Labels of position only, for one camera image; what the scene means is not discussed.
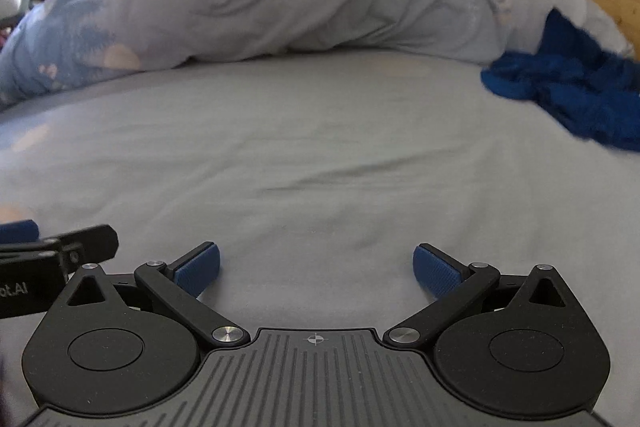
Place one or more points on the tree print bed sheet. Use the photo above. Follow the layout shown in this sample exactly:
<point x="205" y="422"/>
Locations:
<point x="320" y="157"/>

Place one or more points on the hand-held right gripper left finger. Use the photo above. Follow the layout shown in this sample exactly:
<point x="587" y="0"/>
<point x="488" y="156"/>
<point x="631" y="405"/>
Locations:
<point x="197" y="269"/>

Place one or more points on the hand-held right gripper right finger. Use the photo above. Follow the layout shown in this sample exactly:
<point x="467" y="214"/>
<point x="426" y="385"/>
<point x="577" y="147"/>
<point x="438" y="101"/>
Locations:
<point x="435" y="272"/>

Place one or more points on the crumpled blue garment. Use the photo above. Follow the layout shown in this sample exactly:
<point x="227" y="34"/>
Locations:
<point x="575" y="92"/>

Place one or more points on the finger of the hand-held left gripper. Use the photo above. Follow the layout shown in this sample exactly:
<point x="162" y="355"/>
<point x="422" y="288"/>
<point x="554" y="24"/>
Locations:
<point x="20" y="232"/>
<point x="95" y="239"/>

